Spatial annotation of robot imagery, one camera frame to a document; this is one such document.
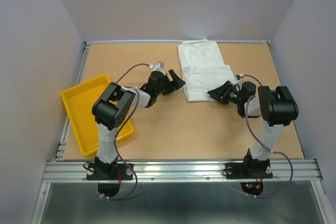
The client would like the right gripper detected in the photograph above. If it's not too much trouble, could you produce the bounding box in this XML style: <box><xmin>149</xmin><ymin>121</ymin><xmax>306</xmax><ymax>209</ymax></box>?
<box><xmin>207</xmin><ymin>80</ymin><xmax>243</xmax><ymax>104</ymax></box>

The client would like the white long sleeve shirt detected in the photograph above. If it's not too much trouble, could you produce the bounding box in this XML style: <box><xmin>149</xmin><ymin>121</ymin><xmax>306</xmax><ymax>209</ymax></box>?
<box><xmin>177</xmin><ymin>39</ymin><xmax>236</xmax><ymax>102</ymax></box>

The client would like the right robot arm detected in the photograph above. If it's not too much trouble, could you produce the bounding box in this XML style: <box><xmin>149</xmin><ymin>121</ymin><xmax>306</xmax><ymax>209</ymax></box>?
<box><xmin>207</xmin><ymin>81</ymin><xmax>299</xmax><ymax>179</ymax></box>

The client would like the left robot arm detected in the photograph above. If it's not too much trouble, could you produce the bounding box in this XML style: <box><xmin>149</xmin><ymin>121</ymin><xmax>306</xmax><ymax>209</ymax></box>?
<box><xmin>88</xmin><ymin>69</ymin><xmax>186</xmax><ymax>179</ymax></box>

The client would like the yellow plastic tray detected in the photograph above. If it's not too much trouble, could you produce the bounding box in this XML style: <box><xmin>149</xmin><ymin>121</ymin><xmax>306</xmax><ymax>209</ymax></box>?
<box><xmin>60</xmin><ymin>73</ymin><xmax>135</xmax><ymax>157</ymax></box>

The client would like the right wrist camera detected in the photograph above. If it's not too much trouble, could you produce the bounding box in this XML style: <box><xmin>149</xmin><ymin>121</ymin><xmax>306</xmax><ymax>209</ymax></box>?
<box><xmin>234</xmin><ymin>73</ymin><xmax>244</xmax><ymax>81</ymax></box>

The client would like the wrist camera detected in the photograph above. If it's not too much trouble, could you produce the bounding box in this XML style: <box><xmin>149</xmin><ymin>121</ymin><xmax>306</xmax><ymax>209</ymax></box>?
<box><xmin>152</xmin><ymin>61</ymin><xmax>166</xmax><ymax>75</ymax></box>
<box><xmin>234</xmin><ymin>73</ymin><xmax>244</xmax><ymax>81</ymax></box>

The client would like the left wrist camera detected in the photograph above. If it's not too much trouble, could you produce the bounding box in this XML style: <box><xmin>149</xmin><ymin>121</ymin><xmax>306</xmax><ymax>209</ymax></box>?
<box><xmin>152</xmin><ymin>61</ymin><xmax>166</xmax><ymax>75</ymax></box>

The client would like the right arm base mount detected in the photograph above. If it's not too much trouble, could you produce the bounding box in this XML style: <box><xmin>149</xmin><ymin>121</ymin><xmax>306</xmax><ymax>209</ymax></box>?
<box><xmin>223</xmin><ymin>161</ymin><xmax>273</xmax><ymax>196</ymax></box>

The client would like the aluminium front rail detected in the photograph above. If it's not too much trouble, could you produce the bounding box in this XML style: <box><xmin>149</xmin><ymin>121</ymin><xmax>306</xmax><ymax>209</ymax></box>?
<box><xmin>42</xmin><ymin>159</ymin><xmax>323</xmax><ymax>183</ymax></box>

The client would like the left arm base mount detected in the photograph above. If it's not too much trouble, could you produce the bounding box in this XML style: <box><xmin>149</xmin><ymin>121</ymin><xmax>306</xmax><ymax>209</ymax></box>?
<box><xmin>83</xmin><ymin>162</ymin><xmax>134</xmax><ymax>200</ymax></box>

